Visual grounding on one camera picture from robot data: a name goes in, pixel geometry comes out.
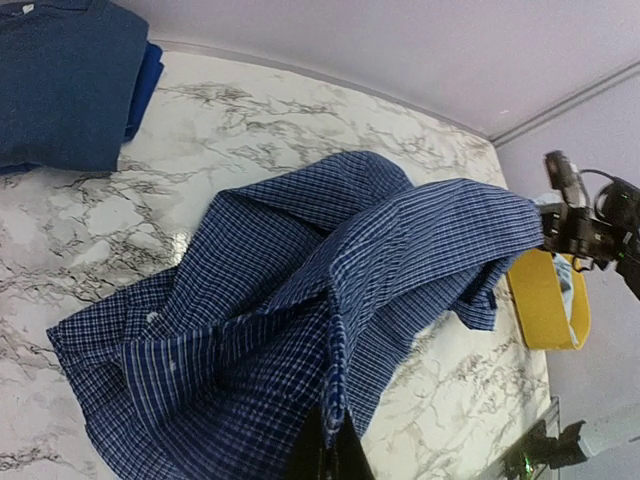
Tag folded dark blue t-shirt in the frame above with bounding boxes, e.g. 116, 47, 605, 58
1, 1, 149, 174

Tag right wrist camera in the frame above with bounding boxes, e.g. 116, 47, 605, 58
544, 150, 585, 206

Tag blue plaid button shirt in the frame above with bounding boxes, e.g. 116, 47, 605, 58
48, 152, 542, 471

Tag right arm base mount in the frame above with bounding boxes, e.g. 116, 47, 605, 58
503, 420, 587, 479

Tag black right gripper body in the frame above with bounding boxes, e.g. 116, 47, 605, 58
537, 203, 618, 273

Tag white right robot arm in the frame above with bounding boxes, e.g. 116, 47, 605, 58
539, 177, 639, 295

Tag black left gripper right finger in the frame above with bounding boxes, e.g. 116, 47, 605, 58
329, 418, 375, 480

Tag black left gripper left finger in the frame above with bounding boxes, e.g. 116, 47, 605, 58
289, 407, 330, 480

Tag yellow plastic laundry basket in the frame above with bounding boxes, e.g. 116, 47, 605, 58
507, 249, 591, 350

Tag light blue crumpled garment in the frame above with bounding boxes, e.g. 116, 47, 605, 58
533, 193, 579, 346

